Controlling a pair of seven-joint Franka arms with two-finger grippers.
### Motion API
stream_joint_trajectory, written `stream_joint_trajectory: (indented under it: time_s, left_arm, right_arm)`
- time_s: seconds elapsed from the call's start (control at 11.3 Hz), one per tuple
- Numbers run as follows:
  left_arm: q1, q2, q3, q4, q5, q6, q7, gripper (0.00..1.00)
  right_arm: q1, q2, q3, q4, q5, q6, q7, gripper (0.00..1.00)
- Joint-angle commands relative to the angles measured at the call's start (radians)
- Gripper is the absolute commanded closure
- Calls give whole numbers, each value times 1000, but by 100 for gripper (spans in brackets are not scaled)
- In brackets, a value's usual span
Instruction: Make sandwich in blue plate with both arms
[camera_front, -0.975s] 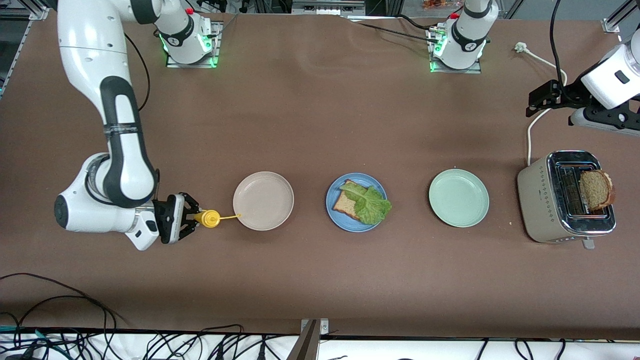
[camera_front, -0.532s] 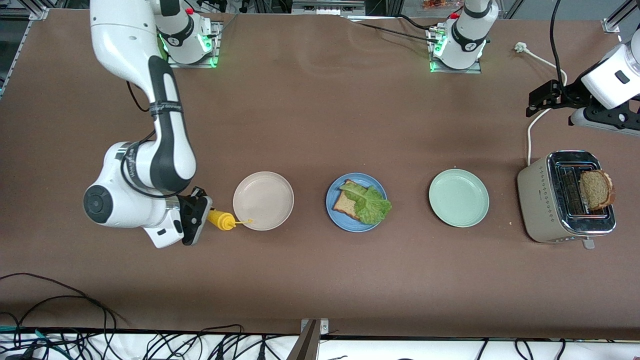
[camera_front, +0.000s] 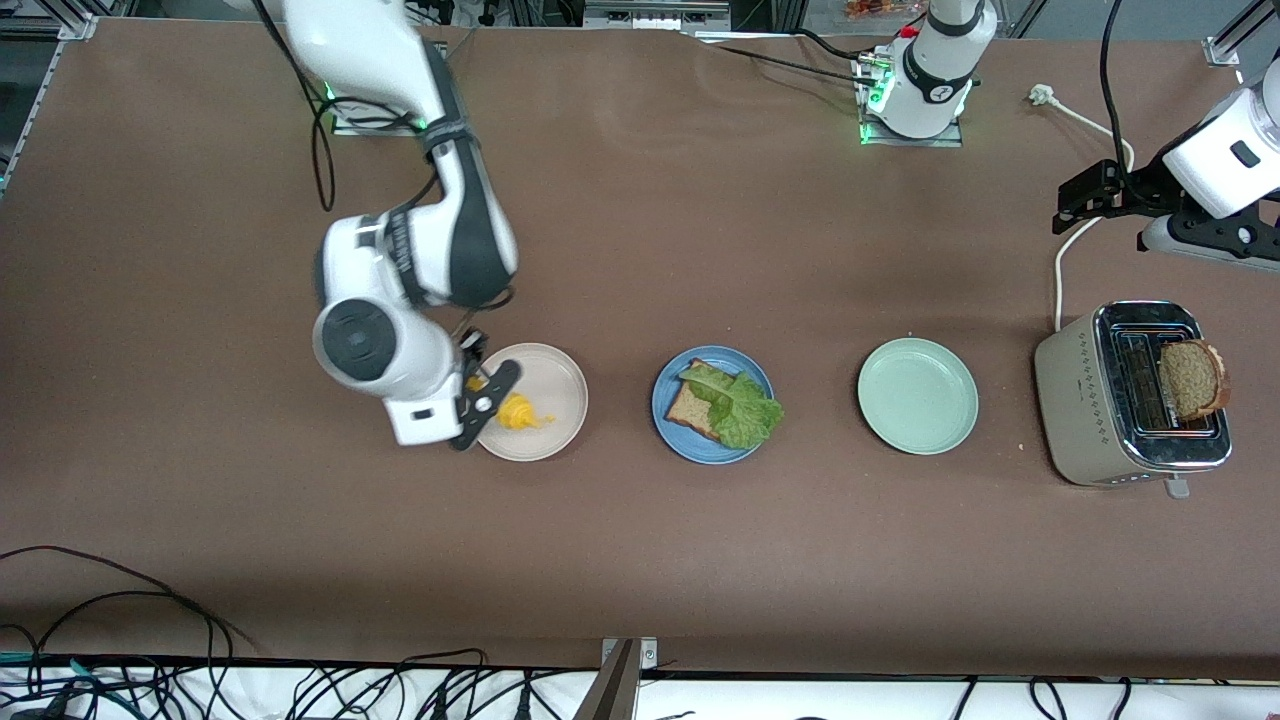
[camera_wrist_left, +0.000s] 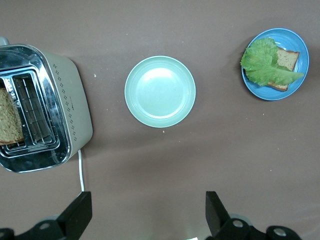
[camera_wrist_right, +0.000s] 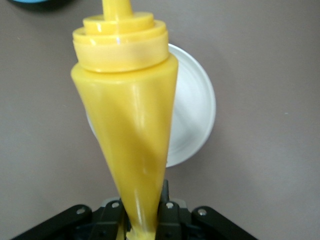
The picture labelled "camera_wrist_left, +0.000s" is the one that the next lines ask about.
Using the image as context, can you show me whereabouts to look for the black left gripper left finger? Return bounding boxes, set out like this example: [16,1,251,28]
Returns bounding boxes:
[0,191,93,240]

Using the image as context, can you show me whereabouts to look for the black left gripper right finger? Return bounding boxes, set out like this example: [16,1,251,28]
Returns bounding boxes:
[204,191,303,240]

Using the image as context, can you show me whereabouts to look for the brown bread slice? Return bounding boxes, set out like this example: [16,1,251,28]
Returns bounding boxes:
[267,47,300,93]
[0,87,25,146]

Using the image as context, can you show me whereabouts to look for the green lettuce leaf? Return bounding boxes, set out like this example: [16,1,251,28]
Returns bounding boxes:
[240,37,305,87]

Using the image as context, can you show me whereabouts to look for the light green round plate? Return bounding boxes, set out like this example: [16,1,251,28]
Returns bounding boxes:
[124,55,197,129]

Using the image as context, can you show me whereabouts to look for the blue round plate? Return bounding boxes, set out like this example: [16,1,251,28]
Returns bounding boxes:
[241,27,310,102]

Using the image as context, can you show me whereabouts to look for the beige chrome toaster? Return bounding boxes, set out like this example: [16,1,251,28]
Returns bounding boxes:
[0,36,94,174]

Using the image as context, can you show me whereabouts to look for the white toaster power cable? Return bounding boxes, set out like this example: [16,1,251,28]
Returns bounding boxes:
[77,149,85,193]

